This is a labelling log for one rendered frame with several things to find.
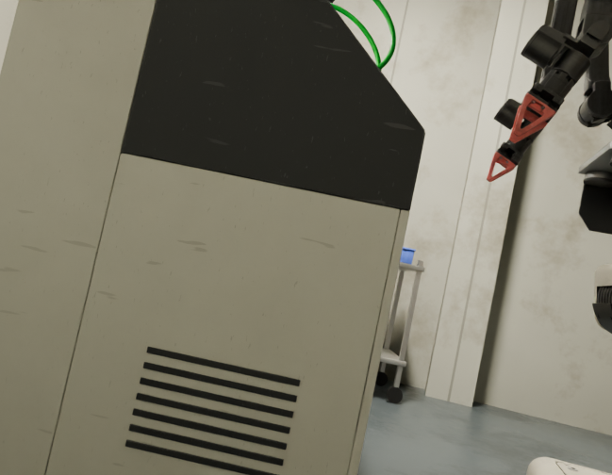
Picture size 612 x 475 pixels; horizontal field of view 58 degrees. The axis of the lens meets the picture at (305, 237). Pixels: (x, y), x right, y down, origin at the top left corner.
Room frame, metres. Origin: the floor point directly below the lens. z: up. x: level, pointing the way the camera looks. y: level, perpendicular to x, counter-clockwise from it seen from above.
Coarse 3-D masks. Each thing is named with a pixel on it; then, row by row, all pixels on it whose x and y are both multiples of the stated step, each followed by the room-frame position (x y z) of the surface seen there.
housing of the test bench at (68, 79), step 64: (64, 0) 1.09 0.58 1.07; (128, 0) 1.08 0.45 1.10; (64, 64) 1.09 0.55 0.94; (128, 64) 1.08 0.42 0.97; (0, 128) 1.09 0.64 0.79; (64, 128) 1.09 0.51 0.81; (0, 192) 1.09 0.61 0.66; (64, 192) 1.09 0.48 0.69; (0, 256) 1.09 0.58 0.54; (64, 256) 1.08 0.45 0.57; (0, 320) 1.09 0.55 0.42; (64, 320) 1.08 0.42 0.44; (0, 384) 1.09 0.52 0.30; (64, 384) 1.08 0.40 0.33; (0, 448) 1.09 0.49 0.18
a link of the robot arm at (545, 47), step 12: (600, 24) 1.04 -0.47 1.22; (540, 36) 1.08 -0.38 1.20; (552, 36) 1.08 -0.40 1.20; (564, 36) 1.07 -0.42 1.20; (588, 36) 1.05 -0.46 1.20; (600, 36) 1.04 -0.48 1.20; (528, 48) 1.09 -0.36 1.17; (540, 48) 1.08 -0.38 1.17; (552, 48) 1.07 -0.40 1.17; (576, 48) 1.08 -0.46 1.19; (588, 48) 1.05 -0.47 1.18; (540, 60) 1.09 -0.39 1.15
